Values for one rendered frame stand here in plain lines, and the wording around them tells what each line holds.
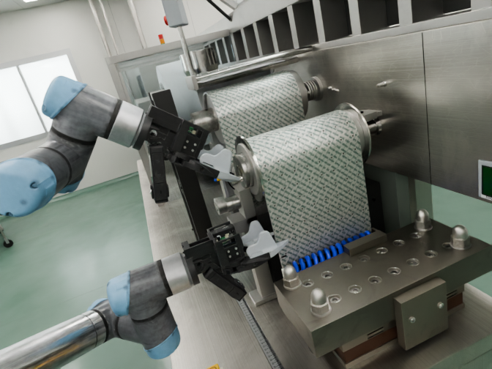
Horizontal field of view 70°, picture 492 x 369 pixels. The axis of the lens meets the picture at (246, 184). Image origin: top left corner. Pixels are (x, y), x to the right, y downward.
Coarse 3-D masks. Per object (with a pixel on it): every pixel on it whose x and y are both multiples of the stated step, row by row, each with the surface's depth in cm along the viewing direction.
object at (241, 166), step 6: (234, 156) 74; (240, 156) 73; (234, 162) 76; (240, 162) 71; (246, 162) 71; (234, 168) 78; (240, 168) 72; (246, 168) 71; (240, 174) 74; (246, 174) 71; (252, 174) 72; (246, 180) 72; (252, 180) 72; (246, 186) 73
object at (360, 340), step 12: (456, 288) 69; (456, 300) 70; (384, 324) 65; (360, 336) 64; (372, 336) 65; (384, 336) 66; (396, 336) 67; (336, 348) 67; (348, 348) 63; (360, 348) 65; (372, 348) 66; (384, 348) 67; (348, 360) 65; (360, 360) 65
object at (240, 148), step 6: (348, 114) 77; (354, 120) 76; (360, 126) 75; (360, 132) 75; (360, 138) 75; (240, 144) 73; (360, 144) 76; (240, 150) 74; (246, 150) 71; (246, 156) 71; (252, 162) 69; (252, 168) 70; (252, 186) 76; (258, 186) 71; (252, 192) 77
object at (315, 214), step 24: (360, 168) 77; (288, 192) 72; (312, 192) 74; (336, 192) 76; (360, 192) 78; (288, 216) 74; (312, 216) 76; (336, 216) 78; (360, 216) 80; (288, 240) 76; (312, 240) 78; (336, 240) 80
